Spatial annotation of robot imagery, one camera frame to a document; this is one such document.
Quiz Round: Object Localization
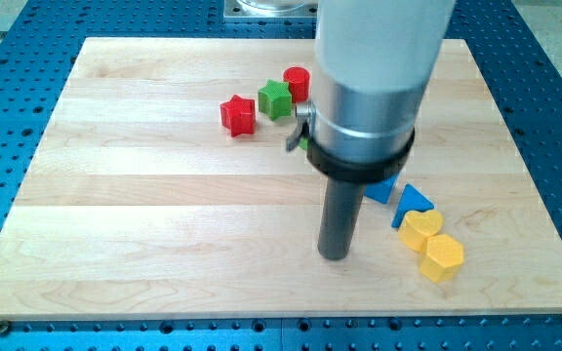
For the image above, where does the blue cube block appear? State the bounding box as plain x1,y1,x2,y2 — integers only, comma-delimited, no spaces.
364,174,399,204

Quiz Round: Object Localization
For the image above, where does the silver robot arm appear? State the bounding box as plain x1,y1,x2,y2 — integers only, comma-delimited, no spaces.
303,0,456,185

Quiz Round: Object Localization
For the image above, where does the blue triangle block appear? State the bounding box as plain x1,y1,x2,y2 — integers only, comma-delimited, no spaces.
391,184,435,228

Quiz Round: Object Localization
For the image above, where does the small green block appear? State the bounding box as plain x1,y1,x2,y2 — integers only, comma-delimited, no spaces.
299,137,308,150

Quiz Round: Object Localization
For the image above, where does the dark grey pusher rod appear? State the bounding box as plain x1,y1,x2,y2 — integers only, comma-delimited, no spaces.
317,178,366,260

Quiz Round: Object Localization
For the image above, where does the red star block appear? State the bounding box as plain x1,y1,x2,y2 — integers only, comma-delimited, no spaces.
220,95,256,137

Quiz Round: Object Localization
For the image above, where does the green star block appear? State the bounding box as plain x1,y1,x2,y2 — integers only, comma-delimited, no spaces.
258,80,293,120

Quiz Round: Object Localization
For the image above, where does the red cylinder block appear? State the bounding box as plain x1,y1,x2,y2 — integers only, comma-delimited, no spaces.
283,66,310,103

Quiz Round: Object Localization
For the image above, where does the wooden board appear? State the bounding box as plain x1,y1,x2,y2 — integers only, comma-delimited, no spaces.
0,38,562,321

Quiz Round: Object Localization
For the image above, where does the yellow heart block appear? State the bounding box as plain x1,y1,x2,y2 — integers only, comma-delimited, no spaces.
398,210,444,252

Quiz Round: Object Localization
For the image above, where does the silver robot mounting plate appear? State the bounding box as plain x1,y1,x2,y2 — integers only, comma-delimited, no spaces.
223,0,319,20

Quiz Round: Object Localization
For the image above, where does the yellow hexagon block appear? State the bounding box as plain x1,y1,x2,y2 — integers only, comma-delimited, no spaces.
419,234,464,283

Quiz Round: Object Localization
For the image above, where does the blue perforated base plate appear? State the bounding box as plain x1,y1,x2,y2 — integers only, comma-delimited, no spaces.
0,1,562,350

